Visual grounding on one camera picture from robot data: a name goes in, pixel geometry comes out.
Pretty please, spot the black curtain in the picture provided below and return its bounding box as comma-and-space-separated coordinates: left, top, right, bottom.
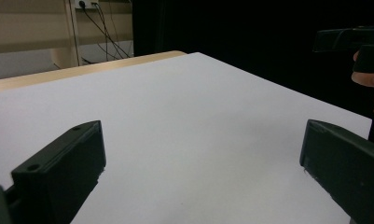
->
132, 0, 374, 148

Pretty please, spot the light wooden table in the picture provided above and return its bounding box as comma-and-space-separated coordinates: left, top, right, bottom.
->
0, 49, 187, 94

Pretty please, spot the white power strip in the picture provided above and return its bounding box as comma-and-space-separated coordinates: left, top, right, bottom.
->
74, 0, 101, 9

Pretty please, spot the bundle of black cables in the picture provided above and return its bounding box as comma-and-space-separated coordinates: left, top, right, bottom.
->
79, 2, 134, 63

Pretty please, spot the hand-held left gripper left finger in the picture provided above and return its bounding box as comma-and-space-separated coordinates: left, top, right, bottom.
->
10, 119, 107, 224

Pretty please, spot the white table cover sheet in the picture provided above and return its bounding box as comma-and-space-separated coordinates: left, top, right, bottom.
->
0, 51, 373, 224

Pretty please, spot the light wooden bench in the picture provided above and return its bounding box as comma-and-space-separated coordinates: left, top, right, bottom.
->
0, 0, 134, 70

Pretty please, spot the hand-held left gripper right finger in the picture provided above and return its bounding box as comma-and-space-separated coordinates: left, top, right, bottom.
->
299, 119, 374, 224

